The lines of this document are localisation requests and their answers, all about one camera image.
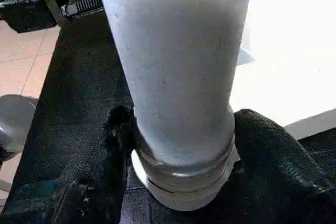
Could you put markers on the white plastic table leg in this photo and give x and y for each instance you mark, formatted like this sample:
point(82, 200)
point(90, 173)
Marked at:
point(178, 64)

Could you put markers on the black work mat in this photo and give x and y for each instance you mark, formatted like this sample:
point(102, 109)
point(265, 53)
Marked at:
point(76, 77)

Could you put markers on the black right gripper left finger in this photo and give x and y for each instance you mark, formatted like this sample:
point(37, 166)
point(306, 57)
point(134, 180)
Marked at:
point(78, 195)

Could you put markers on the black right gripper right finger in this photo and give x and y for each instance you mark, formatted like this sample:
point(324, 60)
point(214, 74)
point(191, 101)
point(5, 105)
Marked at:
point(283, 182)

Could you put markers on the white plastic table top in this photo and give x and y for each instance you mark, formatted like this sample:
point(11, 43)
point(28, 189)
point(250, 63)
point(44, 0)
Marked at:
point(288, 51)

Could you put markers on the grey rounded robot body shell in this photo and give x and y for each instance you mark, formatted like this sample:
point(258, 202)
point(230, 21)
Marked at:
point(14, 121)

